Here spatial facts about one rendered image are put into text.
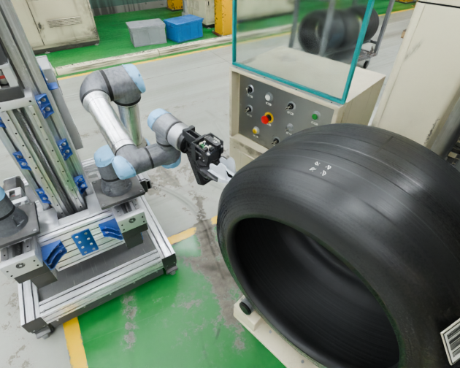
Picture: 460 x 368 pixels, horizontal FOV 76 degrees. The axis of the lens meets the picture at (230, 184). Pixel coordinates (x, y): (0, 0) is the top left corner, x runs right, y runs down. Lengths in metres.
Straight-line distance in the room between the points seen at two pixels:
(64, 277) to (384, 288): 1.80
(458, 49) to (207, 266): 1.78
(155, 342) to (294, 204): 1.54
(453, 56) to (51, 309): 1.92
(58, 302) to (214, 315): 0.86
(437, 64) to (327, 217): 0.39
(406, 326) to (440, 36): 0.51
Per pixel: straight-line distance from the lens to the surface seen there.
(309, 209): 0.49
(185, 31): 6.20
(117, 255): 2.00
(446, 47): 0.71
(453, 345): 0.56
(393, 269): 0.49
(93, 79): 1.22
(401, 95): 0.76
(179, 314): 1.96
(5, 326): 2.31
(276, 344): 1.03
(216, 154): 0.82
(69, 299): 1.94
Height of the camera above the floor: 1.77
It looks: 43 degrees down
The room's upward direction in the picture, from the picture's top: straight up
